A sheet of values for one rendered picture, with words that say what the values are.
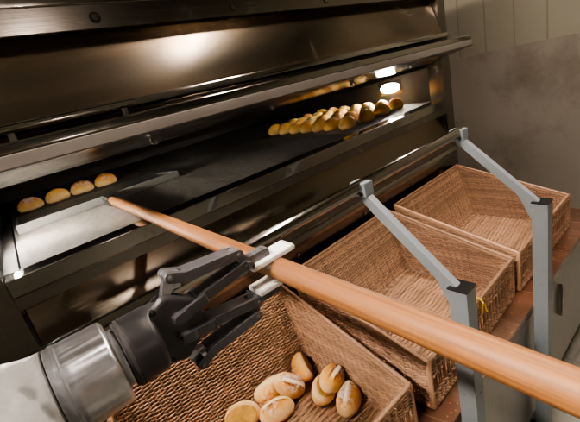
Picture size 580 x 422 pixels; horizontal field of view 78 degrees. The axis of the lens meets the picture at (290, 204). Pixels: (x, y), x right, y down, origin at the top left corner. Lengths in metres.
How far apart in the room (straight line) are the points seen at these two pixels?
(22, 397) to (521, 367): 0.38
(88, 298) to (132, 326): 0.59
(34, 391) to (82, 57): 0.72
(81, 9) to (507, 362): 0.94
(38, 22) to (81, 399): 0.75
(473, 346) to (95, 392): 0.32
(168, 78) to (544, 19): 2.63
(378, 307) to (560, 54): 2.84
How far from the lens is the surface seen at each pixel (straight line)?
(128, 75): 0.96
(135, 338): 0.41
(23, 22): 0.95
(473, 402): 1.01
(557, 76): 3.12
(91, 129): 0.78
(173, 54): 1.02
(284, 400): 1.09
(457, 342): 0.32
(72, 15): 0.96
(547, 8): 3.13
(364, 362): 1.01
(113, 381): 0.40
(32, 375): 0.41
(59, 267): 0.94
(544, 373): 0.30
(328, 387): 1.05
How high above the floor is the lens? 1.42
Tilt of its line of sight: 18 degrees down
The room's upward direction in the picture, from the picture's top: 14 degrees counter-clockwise
